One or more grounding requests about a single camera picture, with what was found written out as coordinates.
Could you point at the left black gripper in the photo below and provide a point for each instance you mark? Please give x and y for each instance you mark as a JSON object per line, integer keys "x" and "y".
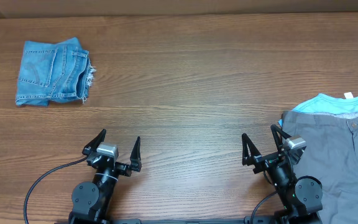
{"x": 125, "y": 170}

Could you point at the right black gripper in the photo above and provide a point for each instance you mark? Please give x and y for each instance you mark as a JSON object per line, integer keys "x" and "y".
{"x": 269, "y": 160}

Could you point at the grey cargo shorts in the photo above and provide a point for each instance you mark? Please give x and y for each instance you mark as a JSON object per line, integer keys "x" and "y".
{"x": 331, "y": 156}

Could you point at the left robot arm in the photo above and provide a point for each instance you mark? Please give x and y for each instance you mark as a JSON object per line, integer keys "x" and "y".
{"x": 91, "y": 199}

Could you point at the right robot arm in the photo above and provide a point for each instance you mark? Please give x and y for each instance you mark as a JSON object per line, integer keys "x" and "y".
{"x": 300, "y": 196}

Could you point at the light blue t-shirt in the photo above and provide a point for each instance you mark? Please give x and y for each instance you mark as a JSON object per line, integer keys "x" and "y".
{"x": 324, "y": 110}

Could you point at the folded blue denim shorts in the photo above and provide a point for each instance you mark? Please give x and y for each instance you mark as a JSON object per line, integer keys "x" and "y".
{"x": 60, "y": 73}

